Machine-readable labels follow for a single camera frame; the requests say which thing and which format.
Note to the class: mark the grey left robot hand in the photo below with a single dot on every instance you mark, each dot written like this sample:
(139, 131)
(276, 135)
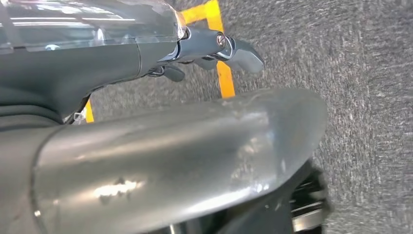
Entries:
(161, 155)

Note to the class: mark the yellow floor tape square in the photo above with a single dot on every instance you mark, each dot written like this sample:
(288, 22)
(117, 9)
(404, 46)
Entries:
(226, 80)

